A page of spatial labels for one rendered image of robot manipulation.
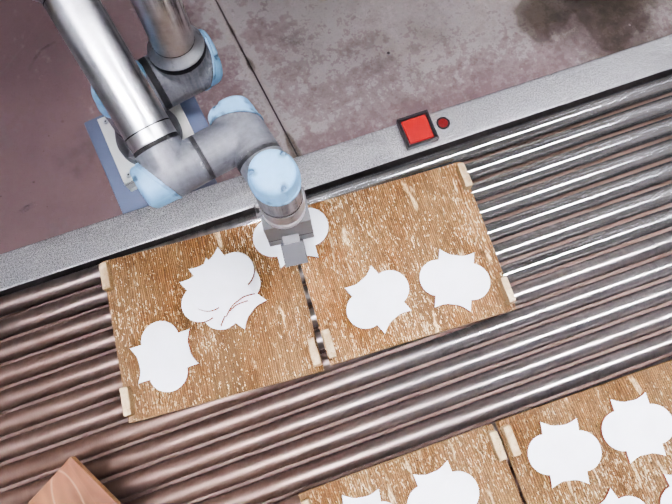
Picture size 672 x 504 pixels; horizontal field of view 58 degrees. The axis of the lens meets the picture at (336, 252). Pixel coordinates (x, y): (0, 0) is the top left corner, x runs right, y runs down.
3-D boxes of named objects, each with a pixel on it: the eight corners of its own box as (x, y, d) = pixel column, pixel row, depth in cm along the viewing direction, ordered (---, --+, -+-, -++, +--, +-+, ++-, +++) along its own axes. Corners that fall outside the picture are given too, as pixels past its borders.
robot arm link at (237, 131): (180, 117, 93) (215, 174, 90) (245, 83, 95) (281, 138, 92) (192, 140, 100) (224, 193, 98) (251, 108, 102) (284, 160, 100)
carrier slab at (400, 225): (285, 213, 136) (285, 211, 135) (459, 163, 139) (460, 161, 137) (330, 365, 128) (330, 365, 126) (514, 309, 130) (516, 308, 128)
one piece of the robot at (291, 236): (262, 254, 99) (274, 276, 115) (316, 242, 99) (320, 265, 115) (249, 186, 102) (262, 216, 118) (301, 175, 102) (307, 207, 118)
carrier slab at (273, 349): (104, 263, 134) (101, 261, 133) (285, 216, 136) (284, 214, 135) (131, 423, 125) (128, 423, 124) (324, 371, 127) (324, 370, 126)
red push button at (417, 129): (400, 124, 142) (400, 121, 141) (424, 116, 143) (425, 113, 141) (409, 146, 141) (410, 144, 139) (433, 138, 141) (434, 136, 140)
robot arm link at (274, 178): (279, 132, 90) (309, 178, 88) (286, 162, 101) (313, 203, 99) (233, 159, 89) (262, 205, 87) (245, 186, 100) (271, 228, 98)
